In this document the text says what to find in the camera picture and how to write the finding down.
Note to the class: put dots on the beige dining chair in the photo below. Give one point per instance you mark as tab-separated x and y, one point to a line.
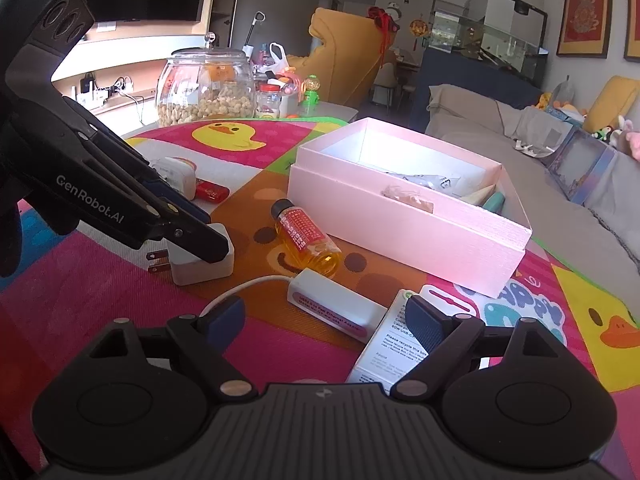
387	85

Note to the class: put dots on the white charger plug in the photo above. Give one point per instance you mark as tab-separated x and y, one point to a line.
200	270

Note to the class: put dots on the glass jar of nuts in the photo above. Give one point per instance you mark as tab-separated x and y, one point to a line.
205	95

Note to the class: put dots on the white product box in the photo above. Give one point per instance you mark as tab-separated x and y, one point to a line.
385	345

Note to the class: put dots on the pink plastic toy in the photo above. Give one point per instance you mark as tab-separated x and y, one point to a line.
289	82

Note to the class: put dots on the white plastic bag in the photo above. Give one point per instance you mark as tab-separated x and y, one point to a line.
278	57

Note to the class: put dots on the pink cardboard box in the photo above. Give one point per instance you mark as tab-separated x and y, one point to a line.
400	230

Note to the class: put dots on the white toy airplane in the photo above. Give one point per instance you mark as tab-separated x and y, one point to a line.
532	149

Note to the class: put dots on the person's left hand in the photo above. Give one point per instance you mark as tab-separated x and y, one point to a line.
10	240

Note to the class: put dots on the white and pink card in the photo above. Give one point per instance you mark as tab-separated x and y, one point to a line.
460	302

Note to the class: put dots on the hanging lantern ornament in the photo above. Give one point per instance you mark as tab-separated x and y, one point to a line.
419	30

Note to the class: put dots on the blue cardboard box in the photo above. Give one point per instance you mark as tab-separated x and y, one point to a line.
565	114

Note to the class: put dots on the grey sofa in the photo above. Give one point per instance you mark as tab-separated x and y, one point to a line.
575	220

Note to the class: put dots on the yellow plush toy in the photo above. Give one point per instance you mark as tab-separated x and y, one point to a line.
543	101

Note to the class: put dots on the orange bottle with red label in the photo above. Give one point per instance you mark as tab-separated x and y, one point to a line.
307	235

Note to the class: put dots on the pink plush toy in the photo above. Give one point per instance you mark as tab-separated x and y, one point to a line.
634	145

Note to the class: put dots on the glass fish tank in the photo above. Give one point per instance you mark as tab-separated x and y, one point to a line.
485	35

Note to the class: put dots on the green gumball machine toy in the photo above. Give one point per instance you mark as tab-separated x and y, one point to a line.
310	97

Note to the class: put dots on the power strip with chargers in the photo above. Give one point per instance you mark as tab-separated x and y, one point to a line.
102	90

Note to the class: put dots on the grey plush toy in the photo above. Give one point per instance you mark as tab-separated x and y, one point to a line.
564	91

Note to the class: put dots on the yellow armchair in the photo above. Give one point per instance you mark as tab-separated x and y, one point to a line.
345	60

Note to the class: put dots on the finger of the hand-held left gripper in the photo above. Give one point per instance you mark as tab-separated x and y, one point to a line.
195	240
160	190

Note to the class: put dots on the white stick vacuum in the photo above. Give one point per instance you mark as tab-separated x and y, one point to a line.
252	30

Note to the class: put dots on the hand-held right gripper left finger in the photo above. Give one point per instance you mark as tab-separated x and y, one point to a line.
225	322

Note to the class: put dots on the colourful cartoon play mat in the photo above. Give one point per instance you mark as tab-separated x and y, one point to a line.
100	290

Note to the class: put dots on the small red-lidded plastic jar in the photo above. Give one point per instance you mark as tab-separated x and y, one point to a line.
268	102

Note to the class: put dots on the red framed wall painting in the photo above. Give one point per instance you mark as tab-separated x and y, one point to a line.
633	15
585	5

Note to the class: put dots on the yellow pillow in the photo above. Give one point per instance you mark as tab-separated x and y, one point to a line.
612	102

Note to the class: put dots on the red knot ornament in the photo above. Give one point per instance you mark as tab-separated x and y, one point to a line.
382	22

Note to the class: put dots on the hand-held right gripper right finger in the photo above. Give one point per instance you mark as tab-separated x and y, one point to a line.
425	322

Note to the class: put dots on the white plug adapter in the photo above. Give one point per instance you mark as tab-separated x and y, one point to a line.
172	175

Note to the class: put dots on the small red flat case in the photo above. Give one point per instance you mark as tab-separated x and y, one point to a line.
211	191

